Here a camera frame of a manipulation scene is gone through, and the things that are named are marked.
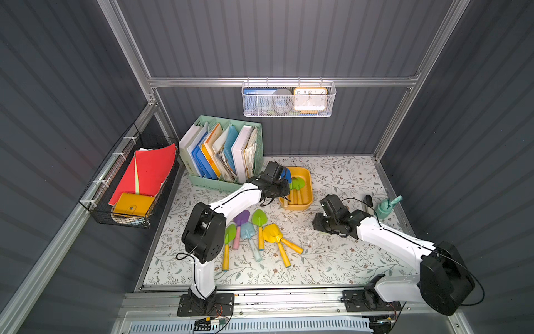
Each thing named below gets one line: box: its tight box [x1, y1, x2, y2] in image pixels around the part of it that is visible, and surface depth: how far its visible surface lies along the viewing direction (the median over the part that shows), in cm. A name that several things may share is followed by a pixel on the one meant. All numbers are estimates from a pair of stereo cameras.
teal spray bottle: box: [376, 195, 404, 220], surface depth 93 cm
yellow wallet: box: [112, 192, 156, 218], surface depth 65 cm
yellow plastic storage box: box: [278, 167, 313, 211], surface depth 104 cm
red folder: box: [108, 142, 177, 206], surface depth 75 cm
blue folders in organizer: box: [191, 131, 218, 181], surface depth 98 cm
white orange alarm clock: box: [293, 86, 329, 115], surface depth 91 cm
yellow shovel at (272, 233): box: [262, 223, 304, 255], surface depth 90 cm
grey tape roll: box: [271, 88, 294, 114], surface depth 89 cm
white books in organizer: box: [231, 124, 258, 184], surface depth 95 cm
